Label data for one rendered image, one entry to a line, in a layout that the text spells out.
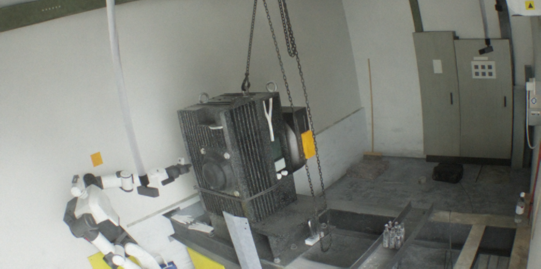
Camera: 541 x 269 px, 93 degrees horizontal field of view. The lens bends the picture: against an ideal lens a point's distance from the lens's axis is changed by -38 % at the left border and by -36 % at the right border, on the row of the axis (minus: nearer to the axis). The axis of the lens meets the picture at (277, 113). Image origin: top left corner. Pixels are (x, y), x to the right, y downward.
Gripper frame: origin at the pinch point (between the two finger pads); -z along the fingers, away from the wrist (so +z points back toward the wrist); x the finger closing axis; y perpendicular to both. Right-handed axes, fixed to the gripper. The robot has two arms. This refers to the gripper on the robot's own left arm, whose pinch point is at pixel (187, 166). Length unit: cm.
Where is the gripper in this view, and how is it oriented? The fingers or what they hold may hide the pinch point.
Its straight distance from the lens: 246.7
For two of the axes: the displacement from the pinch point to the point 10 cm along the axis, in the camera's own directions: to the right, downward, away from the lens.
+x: 7.4, 0.2, -6.7
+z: -6.5, 2.8, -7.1
